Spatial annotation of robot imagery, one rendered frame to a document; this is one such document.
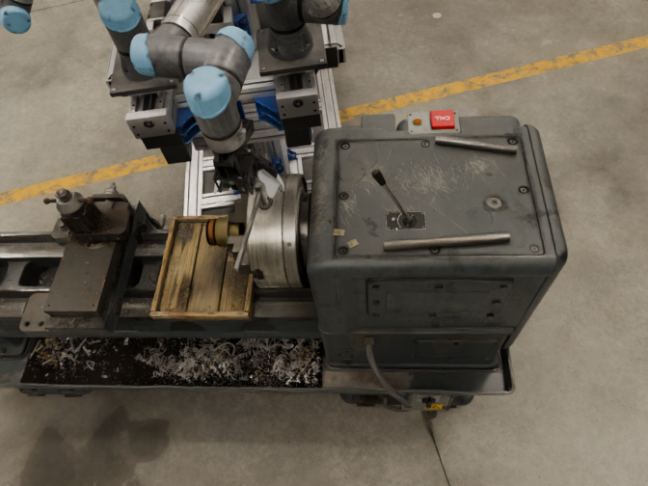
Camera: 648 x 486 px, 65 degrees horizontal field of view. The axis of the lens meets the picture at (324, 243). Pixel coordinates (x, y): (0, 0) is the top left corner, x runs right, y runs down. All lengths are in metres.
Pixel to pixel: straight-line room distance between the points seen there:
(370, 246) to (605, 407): 1.58
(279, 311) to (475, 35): 2.71
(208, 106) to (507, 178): 0.75
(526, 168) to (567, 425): 1.36
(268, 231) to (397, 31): 2.71
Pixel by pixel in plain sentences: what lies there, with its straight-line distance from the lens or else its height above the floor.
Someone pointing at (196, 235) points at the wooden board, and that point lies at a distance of 1.73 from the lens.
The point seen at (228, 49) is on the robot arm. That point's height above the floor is 1.70.
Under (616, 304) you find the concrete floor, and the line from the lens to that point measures 2.73.
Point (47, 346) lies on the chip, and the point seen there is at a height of 0.56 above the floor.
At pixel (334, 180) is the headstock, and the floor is 1.25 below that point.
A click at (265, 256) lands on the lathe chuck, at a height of 1.17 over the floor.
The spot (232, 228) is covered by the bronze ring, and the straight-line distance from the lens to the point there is 1.43.
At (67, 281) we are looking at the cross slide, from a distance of 1.71.
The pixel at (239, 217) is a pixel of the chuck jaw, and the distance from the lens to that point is 1.42.
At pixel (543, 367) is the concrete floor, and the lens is 2.49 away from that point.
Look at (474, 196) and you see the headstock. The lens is 1.27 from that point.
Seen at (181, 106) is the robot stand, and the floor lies 1.03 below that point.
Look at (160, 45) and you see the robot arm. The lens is 1.02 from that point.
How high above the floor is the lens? 2.26
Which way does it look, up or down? 58 degrees down
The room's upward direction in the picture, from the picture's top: 9 degrees counter-clockwise
